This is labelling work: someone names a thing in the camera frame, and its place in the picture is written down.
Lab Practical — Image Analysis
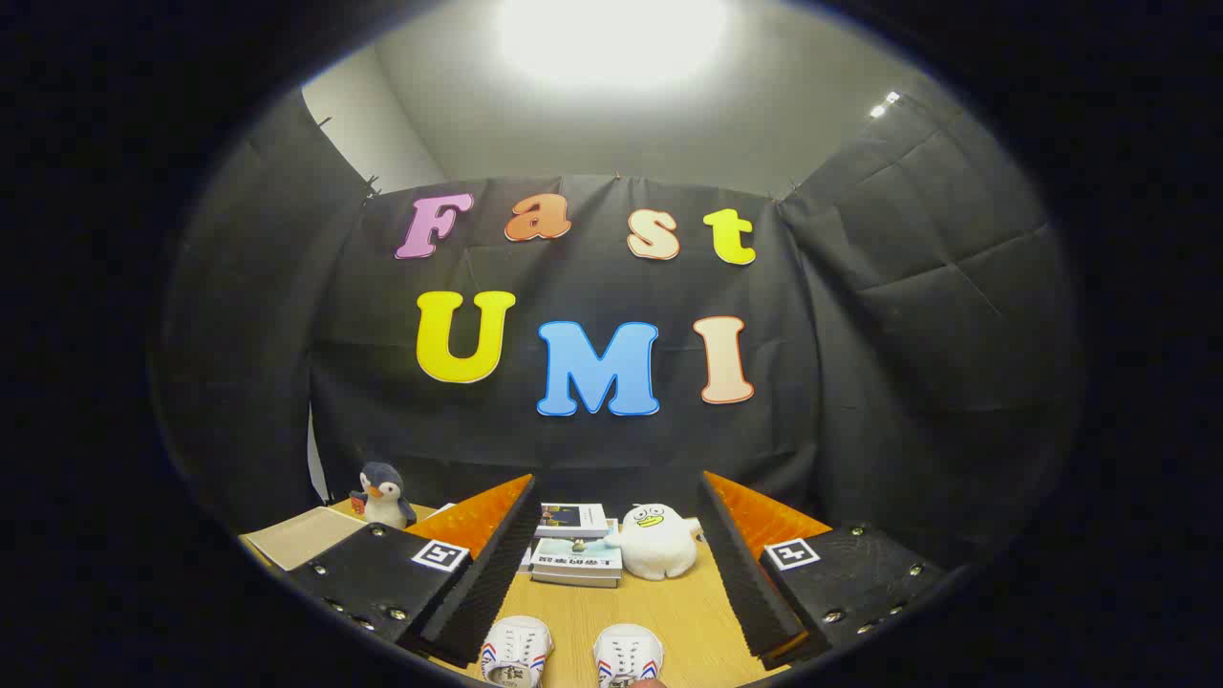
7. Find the grey penguin plush toy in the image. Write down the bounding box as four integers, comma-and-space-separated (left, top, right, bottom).
349, 462, 418, 530

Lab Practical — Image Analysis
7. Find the beige fabric storage box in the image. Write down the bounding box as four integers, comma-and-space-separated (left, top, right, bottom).
247, 506, 369, 572

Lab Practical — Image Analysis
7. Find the white duck plush toy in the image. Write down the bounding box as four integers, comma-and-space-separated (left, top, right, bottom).
604, 504, 703, 582

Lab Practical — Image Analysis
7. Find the white canvas shoe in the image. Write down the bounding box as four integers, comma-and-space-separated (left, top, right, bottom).
592, 623, 666, 688
481, 615, 555, 688

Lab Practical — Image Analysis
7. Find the thick light blue book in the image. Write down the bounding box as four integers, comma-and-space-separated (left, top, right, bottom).
528, 537, 624, 589

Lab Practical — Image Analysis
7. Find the book with dark picture cover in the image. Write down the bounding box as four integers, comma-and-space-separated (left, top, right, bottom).
535, 503, 611, 539

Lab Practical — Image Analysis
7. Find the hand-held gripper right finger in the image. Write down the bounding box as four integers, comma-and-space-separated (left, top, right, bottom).
696, 470, 947, 670

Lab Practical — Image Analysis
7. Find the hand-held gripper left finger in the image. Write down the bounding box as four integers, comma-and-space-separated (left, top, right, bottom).
287, 473, 544, 670

